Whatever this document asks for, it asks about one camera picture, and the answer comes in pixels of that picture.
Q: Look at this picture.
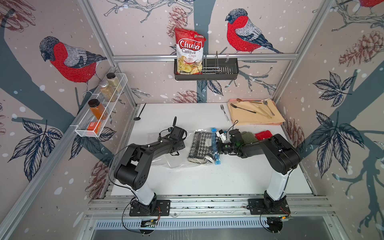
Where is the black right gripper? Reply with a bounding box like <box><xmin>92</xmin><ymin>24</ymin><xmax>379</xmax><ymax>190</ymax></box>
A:
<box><xmin>207</xmin><ymin>141</ymin><xmax>236</xmax><ymax>155</ymax></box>

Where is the green knitted cloth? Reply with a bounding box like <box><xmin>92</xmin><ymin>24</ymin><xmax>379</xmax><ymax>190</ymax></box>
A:
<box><xmin>241</xmin><ymin>132</ymin><xmax>259</xmax><ymax>144</ymax></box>

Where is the clear vacuum bag blue zipper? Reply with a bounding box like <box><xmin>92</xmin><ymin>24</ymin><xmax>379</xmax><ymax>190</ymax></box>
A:
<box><xmin>152</xmin><ymin>128</ymin><xmax>221</xmax><ymax>169</ymax></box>

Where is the houndstooth black white scarf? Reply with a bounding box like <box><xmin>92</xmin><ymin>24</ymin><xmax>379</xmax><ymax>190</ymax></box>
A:
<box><xmin>188</xmin><ymin>131</ymin><xmax>215</xmax><ymax>165</ymax></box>

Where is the red knitted cloth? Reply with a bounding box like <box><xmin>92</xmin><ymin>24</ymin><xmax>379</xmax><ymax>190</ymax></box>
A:
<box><xmin>255</xmin><ymin>130</ymin><xmax>273</xmax><ymax>141</ymax></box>

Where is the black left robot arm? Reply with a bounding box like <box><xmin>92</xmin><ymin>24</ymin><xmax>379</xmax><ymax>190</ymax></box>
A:
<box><xmin>114</xmin><ymin>126</ymin><xmax>188</xmax><ymax>217</ymax></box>

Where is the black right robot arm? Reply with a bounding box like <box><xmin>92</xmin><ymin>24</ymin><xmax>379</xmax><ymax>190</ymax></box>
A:
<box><xmin>216</xmin><ymin>129</ymin><xmax>301</xmax><ymax>216</ymax></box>

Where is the red Chuba cassava chips bag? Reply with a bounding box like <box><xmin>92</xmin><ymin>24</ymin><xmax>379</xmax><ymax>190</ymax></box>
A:
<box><xmin>175</xmin><ymin>28</ymin><xmax>206</xmax><ymax>75</ymax></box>

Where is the silver fork on table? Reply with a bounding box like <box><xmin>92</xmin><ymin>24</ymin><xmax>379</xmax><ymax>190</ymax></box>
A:
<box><xmin>220</xmin><ymin>105</ymin><xmax>230</xmax><ymax>122</ymax></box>

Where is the black ladle at table edge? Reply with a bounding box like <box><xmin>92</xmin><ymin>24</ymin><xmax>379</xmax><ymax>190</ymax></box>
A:
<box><xmin>134</xmin><ymin>104</ymin><xmax>147</xmax><ymax>121</ymax></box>

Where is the pink tray under placemat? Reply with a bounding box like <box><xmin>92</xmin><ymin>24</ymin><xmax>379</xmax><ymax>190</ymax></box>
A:
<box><xmin>229</xmin><ymin>99</ymin><xmax>263</xmax><ymax>103</ymax></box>

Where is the gold utensil on placemat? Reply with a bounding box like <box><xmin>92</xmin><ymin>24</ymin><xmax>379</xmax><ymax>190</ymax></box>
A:
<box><xmin>258</xmin><ymin>106</ymin><xmax>272</xmax><ymax>119</ymax></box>

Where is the beige placemat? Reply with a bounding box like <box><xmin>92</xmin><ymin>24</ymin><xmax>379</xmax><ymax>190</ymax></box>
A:
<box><xmin>227</xmin><ymin>99</ymin><xmax>286</xmax><ymax>126</ymax></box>

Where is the copper spoon on placemat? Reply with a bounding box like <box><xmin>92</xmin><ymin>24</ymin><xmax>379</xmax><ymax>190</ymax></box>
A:
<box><xmin>237</xmin><ymin>98</ymin><xmax>263</xmax><ymax>104</ymax></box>

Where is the silver spoon on placemat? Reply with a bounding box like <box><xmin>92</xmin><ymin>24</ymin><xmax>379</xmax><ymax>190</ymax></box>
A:
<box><xmin>263</xmin><ymin>100</ymin><xmax>275</xmax><ymax>116</ymax></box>

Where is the tan spice jar middle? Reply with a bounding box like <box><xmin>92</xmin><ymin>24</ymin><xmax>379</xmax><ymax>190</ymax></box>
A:
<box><xmin>99</xmin><ymin>80</ymin><xmax>118</xmax><ymax>102</ymax></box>

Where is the small orange box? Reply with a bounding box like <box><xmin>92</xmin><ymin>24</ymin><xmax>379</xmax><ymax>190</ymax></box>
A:
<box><xmin>87</xmin><ymin>121</ymin><xmax>102</xmax><ymax>135</ymax></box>

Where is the orange spice jar black lid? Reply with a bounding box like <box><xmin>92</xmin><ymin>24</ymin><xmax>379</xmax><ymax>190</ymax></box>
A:
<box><xmin>88</xmin><ymin>99</ymin><xmax>108</xmax><ymax>120</ymax></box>

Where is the yellow spice jar black lid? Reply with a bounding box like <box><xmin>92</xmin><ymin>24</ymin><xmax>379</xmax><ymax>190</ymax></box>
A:
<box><xmin>107</xmin><ymin>73</ymin><xmax>123</xmax><ymax>92</ymax></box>

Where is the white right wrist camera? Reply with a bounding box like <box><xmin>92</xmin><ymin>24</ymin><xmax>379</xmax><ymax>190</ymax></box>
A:
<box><xmin>216</xmin><ymin>130</ymin><xmax>227</xmax><ymax>143</ymax></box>

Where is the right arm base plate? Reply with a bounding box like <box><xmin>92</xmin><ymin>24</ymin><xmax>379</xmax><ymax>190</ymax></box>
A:
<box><xmin>246</xmin><ymin>197</ymin><xmax>291</xmax><ymax>215</ymax></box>

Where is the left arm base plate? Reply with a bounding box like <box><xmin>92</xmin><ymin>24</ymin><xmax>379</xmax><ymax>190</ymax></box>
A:
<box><xmin>129</xmin><ymin>200</ymin><xmax>171</xmax><ymax>217</ymax></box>

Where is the black wall basket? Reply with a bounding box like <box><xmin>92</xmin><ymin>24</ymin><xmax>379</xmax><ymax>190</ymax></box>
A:
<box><xmin>174</xmin><ymin>58</ymin><xmax>239</xmax><ymax>81</ymax></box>

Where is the clear acrylic wall shelf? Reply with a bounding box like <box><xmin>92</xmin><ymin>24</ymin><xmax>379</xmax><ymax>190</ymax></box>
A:
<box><xmin>75</xmin><ymin>73</ymin><xmax>128</xmax><ymax>139</ymax></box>

